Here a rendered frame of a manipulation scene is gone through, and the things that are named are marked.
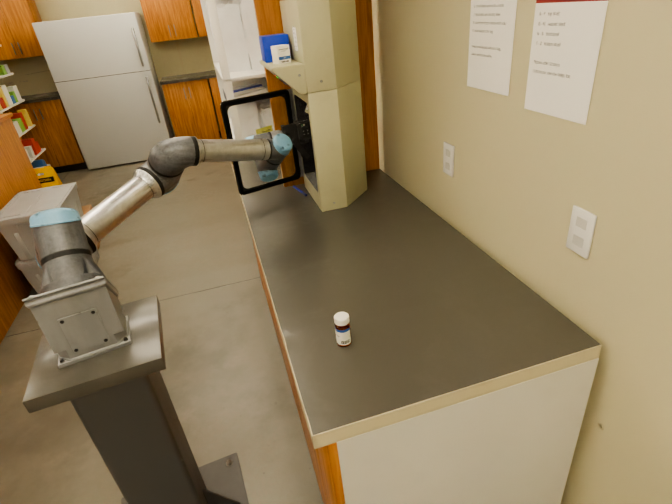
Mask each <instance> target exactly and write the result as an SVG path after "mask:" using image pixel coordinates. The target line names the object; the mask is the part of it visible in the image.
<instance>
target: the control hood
mask: <svg viewBox="0 0 672 504"><path fill-rule="evenodd" d="M259 62H260V64H261V65H263V66H264V67H265V68H266V69H268V70H269V71H271V72H272V73H274V74H275V75H276V76H278V77H279V78H280V79H281V80H283V81H284V82H285V83H286V84H288V85H289V86H290V87H291V88H292V89H294V90H295V91H297V92H298V93H299V94H307V93H308V92H307V84H306V76H305V68H304V64H302V63H300V62H297V61H295V60H292V59H291V63H285V64H273V62H271V63H266V62H264V61H263V60H260V61H259Z"/></svg>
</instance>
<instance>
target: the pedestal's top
mask: <svg viewBox="0 0 672 504"><path fill-rule="evenodd" d="M121 307H122V312H123V315H124V316H127V315H128V318H129V326H130V334H131V342H132V343H131V344H129V345H126V346H123V347H120V348H117V349H114V350H111V351H108V352H106V353H103V354H100V355H97V356H94V357H91V358H88V359H85V360H83V361H80V362H77V363H74V364H71V365H68V366H65V367H62V368H60V369H59V367H58V358H59V354H58V353H56V354H54V352H53V350H52V349H51V347H50V345H49V343H48V341H47V339H46V337H45V336H44V334H42V337H41V341H40V344H39V348H38V351H37V354H36V358H35V361H34V365H33V368H32V371H31V375H30V378H29V382H28V385H27V388H26V392H25V395H24V399H23V404H24V406H25V407H26V409H27V410H28V412H29V413H33V412H36V411H39V410H42V409H45V408H48V407H51V406H54V405H57V404H60V403H63V402H66V401H69V400H72V399H75V398H79V397H82V396H85V395H88V394H91V393H94V392H97V391H100V390H103V389H106V388H109V387H112V386H115V385H118V384H121V383H124V382H127V381H130V380H133V379H136V378H139V377H143V376H146V375H149V374H152V373H155V372H158V371H161V370H164V369H166V362H165V351H164V340H163V329H162V319H161V308H160V303H159V300H158V297H157V295H154V296H151V297H147V298H144V299H140V300H136V301H133V302H129V303H126V304H122V305H121Z"/></svg>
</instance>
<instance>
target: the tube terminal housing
mask: <svg viewBox="0 0 672 504"><path fill-rule="evenodd" d="M279 2H280V10H281V17H282V24H283V31H284V34H288V37H289V44H290V52H291V59H292V60H295V61H297V62H300V63H302V64H304V68H305V76H306V84H307V92H308V93H307V94H299V93H298V92H297V91H295V90H294V89H292V88H291V89H292V90H293V97H294V95H296V96H298V97H299V98H301V99H302V100H303V101H305V102H306V103H307V106H308V112H309V120H310V129H311V137H312V141H313V143H314V151H315V158H314V161H315V169H316V177H317V185H318V192H317V191H316V189H315V188H314V187H313V185H312V184H311V183H310V181H309V180H308V179H307V177H306V176H305V173H304V177H305V178H304V184H305V188H306V189H307V190H308V192H309V193H310V195H311V196H312V198H313V199H314V201H315V202H316V204H317V205H318V206H319V208H320V209H321V211H322V212H325V211H329V210H334V209H339V208H344V207H348V206H349V205H350V204H351V203H352V202H353V201H355V200H356V199H357V198H358V197H359V196H360V195H361V194H363V193H364V192H365V191H366V190H367V175H366V160H365V144H364V129H363V113H362V98H361V82H360V67H359V52H358V36H357V21H356V5H355V0H283V1H279ZM292 27H296V35H297V43H298V51H299V52H298V51H295V46H294V39H293V31H292Z"/></svg>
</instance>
